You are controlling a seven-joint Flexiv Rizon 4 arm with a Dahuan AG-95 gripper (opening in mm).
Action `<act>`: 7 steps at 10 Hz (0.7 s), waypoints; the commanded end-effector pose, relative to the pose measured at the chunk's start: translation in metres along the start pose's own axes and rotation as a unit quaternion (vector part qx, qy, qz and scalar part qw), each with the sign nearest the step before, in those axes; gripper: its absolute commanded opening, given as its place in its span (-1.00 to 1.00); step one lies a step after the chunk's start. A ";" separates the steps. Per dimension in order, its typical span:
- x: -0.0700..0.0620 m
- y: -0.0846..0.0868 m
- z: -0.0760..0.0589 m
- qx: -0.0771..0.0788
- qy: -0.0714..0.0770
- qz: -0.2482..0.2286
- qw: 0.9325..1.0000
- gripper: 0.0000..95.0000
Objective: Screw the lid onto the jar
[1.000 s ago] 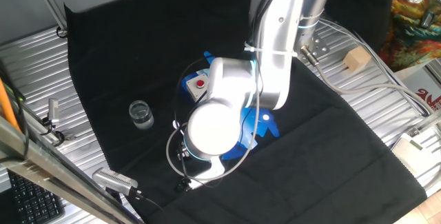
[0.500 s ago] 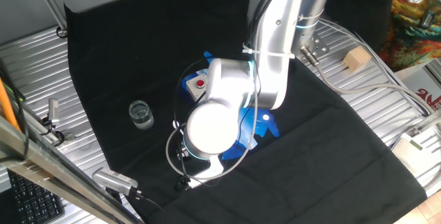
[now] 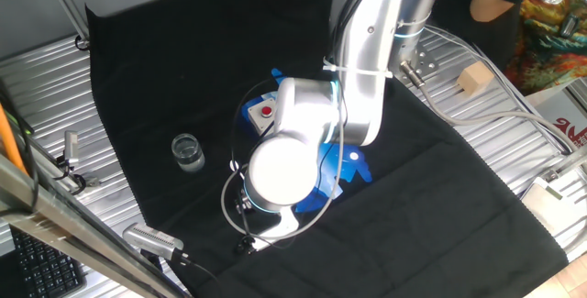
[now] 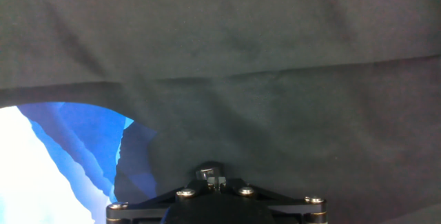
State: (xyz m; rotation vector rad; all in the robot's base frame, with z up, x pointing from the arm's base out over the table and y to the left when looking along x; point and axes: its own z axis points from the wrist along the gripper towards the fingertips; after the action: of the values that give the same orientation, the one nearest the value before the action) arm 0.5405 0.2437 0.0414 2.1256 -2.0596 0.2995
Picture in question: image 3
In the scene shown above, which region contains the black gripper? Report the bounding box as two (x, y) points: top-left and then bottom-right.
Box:
(233, 186), (253, 215)

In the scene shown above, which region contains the clear glass jar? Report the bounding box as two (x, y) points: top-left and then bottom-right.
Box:
(171, 133), (206, 173)

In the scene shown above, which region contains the grey box with red button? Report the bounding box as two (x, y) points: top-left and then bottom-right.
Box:
(246, 97), (279, 137)

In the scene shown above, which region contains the black cloth with blue print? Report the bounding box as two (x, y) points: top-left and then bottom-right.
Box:
(84, 0), (570, 298)

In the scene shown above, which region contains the black keyboard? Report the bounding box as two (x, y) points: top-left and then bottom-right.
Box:
(8, 225), (88, 298)

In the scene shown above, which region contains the orange tube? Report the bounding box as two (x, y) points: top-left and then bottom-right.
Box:
(0, 104), (28, 175)

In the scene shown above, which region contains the wooden cube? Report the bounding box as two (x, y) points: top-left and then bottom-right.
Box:
(456, 61), (495, 96)

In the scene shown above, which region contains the thin metal pole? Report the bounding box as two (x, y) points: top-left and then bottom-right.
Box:
(39, 0), (91, 43)

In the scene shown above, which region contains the white flat device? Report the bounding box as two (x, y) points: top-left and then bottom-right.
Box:
(521, 176), (587, 244)

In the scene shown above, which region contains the white panel with red logo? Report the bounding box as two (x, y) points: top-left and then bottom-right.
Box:
(526, 77), (587, 157)

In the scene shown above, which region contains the colourful patterned cloth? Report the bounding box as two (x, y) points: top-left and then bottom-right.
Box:
(504, 0), (587, 97)

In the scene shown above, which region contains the small dark metal object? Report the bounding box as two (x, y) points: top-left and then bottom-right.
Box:
(559, 13), (580, 39)

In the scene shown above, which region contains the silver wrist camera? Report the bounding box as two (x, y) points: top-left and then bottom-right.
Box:
(249, 205), (300, 251)

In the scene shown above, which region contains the black exterior camera plug cable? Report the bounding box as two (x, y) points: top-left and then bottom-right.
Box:
(172, 249), (226, 290)

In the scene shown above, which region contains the silver ribbed exterior camera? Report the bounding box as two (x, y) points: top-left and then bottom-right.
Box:
(122, 223), (185, 262)

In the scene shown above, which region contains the aluminium frame beam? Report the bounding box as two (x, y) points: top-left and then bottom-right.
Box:
(0, 153), (189, 298)

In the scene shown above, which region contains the small silver exterior camera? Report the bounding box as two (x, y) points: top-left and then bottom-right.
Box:
(63, 130), (82, 167)

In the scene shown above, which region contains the thick grey base cable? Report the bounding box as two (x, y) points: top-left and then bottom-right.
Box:
(398, 59), (577, 155)

